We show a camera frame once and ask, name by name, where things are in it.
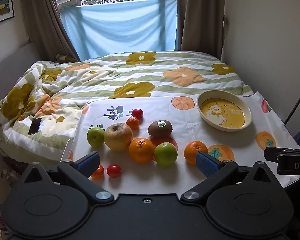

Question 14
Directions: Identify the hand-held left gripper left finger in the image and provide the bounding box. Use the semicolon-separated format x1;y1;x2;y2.
24;151;115;204

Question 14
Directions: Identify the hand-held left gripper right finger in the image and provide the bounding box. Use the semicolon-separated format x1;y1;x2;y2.
181;151;275;204

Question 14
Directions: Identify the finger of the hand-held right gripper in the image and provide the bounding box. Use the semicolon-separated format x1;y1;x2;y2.
264;146;300;162

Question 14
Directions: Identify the small mandarin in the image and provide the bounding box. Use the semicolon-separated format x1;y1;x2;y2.
90;164;105;179
126;117;140;130

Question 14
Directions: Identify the orange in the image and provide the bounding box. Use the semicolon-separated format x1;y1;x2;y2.
184;141;209;165
129;138;155;163

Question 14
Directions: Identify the large russet apple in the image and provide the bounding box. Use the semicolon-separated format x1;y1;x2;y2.
104;123;133;152

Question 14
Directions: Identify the green apple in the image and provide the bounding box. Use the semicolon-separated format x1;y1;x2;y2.
154;142;178;167
87;127;106;147

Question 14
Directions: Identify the yellow cartoon bowl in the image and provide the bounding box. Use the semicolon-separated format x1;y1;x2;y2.
196;90;252;132

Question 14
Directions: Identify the brown kiwi with green sticker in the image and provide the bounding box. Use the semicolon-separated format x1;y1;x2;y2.
147;120;173;138

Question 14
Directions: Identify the white fruit print cloth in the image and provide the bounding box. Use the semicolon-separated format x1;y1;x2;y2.
69;91;300;198

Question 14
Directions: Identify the black smartphone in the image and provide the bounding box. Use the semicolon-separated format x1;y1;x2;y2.
28;117;42;135

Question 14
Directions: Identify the floral striped blanket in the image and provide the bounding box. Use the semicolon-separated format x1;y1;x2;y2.
0;51;253;164

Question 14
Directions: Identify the floral pillow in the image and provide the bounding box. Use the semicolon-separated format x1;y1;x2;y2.
55;54;79;63

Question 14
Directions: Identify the light blue hanging cloth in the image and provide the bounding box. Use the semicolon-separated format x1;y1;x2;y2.
61;0;178;60

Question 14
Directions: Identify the black cable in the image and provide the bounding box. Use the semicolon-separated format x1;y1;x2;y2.
284;76;300;125

